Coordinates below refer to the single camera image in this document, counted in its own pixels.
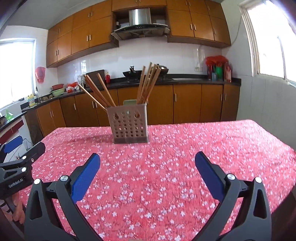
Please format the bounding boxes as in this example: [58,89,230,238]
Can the right window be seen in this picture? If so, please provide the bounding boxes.
[239,1,295,86]

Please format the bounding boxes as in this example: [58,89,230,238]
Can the green glass bottle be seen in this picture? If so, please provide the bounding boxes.
[5,109,14,120]

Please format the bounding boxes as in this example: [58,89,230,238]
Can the window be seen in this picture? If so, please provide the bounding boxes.
[239,1,295,86]
[1,38,36,108]

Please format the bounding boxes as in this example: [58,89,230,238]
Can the beige perforated utensil holder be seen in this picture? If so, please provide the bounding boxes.
[107,103,149,144]

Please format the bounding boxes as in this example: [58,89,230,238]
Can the red plastic bag bundle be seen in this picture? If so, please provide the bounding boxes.
[205,55,229,81]

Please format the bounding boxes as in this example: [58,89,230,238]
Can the orange upper wall cabinets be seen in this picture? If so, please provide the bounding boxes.
[46,1,231,68]

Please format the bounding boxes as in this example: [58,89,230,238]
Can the steel range hood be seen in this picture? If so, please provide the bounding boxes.
[111,6,171,41]

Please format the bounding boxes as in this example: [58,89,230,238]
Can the green bowl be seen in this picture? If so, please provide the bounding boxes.
[51,88,65,97]

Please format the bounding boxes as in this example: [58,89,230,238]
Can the left window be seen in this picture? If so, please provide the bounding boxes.
[1,38,36,108]

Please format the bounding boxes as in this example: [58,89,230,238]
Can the orange lower base cabinets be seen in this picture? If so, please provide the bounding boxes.
[24,83,241,137]

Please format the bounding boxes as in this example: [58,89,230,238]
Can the red bottle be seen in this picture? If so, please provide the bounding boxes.
[105,72,110,84]

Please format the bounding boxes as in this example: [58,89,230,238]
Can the black wok on stove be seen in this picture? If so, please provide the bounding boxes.
[123,66,142,81]

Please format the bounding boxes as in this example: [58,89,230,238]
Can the red hanging bag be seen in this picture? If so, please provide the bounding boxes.
[35,66,46,83]

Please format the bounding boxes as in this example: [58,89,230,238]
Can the black kitchen countertop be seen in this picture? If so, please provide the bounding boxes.
[0,74,242,133]

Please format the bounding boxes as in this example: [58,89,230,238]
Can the red floral tablecloth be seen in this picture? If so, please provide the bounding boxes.
[32,120,295,240]

